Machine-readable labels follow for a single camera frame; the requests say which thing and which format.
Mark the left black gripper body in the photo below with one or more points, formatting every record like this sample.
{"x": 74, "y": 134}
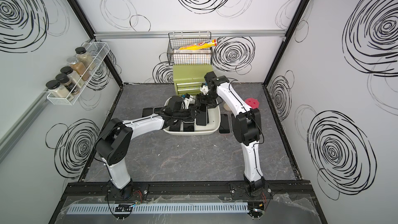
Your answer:
{"x": 185, "y": 114}

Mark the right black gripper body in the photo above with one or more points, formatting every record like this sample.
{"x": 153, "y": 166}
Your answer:
{"x": 208, "y": 100}

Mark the black phone table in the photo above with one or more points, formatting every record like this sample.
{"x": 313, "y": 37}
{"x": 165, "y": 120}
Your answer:
{"x": 147, "y": 112}

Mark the black phone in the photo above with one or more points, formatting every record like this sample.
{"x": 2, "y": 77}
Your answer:
{"x": 175, "y": 127}
{"x": 224, "y": 124}
{"x": 188, "y": 127}

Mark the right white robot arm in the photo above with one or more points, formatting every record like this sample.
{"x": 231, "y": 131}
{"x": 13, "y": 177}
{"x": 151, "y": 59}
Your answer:
{"x": 246, "y": 128}

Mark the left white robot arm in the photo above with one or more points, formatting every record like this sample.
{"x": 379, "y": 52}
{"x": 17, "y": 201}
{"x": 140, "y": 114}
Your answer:
{"x": 113, "y": 142}

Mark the black phone in box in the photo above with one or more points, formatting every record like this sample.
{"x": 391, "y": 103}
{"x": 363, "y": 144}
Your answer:
{"x": 175, "y": 127}
{"x": 188, "y": 127}

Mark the white plastic storage box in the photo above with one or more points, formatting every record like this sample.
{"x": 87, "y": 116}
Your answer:
{"x": 214, "y": 124}

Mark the glass jar with powder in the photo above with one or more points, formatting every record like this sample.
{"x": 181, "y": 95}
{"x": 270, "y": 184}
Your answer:
{"x": 226, "y": 107}

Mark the green metal tool chest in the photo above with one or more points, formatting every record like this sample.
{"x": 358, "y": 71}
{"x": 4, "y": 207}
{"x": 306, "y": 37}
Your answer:
{"x": 189, "y": 78}

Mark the pink smiley sponge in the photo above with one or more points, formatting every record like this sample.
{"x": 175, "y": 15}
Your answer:
{"x": 253, "y": 103}

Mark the yellow snack package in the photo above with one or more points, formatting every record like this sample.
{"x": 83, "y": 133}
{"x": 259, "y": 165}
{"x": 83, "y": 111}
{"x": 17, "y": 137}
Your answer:
{"x": 201, "y": 45}

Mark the spice jar black lid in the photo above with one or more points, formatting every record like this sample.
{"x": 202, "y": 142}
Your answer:
{"x": 64, "y": 80}
{"x": 85, "y": 58}
{"x": 73, "y": 75}
{"x": 57, "y": 89}

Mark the spice jar silver lid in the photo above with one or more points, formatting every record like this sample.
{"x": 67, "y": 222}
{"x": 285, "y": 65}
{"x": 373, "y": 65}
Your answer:
{"x": 79, "y": 67}

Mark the black wire basket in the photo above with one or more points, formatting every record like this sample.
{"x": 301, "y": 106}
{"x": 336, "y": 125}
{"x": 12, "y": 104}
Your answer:
{"x": 177, "y": 40}

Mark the white slotted cable duct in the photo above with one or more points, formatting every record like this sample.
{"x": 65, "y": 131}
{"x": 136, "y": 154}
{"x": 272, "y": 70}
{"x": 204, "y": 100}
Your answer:
{"x": 157, "y": 208}

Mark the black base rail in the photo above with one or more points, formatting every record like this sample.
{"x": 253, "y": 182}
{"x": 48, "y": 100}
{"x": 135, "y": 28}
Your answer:
{"x": 146, "y": 190}

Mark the aluminium wall rail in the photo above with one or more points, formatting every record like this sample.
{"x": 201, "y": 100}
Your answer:
{"x": 182, "y": 34}

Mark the clear wall spice rack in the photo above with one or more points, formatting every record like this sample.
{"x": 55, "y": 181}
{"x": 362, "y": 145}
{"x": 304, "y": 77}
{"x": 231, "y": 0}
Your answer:
{"x": 100, "y": 77}

